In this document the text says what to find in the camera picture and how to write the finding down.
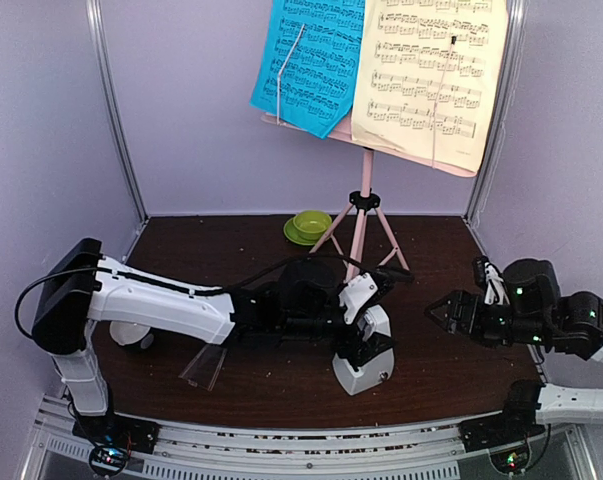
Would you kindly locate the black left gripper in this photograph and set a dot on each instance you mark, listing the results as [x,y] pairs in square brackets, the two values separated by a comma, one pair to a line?
[347,349]

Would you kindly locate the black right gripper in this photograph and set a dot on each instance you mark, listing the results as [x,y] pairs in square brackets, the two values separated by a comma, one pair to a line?
[459,300]

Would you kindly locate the white metronome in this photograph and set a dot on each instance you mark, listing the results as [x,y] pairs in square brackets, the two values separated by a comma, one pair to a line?
[375,372]

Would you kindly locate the pink music stand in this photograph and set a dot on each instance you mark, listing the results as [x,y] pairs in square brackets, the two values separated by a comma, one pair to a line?
[365,201]

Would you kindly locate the clear metronome front cover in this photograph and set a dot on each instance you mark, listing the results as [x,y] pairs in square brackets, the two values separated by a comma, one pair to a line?
[203,370]

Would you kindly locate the yellow sheet music page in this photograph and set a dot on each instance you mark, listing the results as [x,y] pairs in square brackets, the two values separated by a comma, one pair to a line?
[427,80]

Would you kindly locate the blue sheet music page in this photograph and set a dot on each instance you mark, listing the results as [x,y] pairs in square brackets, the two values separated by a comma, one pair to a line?
[310,61]

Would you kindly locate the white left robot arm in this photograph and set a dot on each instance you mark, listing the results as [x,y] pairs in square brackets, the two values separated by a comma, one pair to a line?
[297,299]

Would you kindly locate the green bowl with saucer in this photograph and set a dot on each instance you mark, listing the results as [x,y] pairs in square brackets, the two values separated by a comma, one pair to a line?
[307,227]

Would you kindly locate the white and dark bowl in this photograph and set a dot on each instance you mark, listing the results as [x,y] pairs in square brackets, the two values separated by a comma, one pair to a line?
[132,337]

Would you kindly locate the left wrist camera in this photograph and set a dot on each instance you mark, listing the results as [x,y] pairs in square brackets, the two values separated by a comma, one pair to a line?
[355,294]

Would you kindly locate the aluminium front rail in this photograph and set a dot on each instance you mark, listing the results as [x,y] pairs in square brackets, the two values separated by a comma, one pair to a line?
[430,450]

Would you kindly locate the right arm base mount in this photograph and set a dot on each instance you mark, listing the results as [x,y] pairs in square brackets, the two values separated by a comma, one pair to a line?
[506,439]

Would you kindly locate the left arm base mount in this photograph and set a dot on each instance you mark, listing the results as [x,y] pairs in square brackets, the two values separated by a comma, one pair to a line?
[114,441]

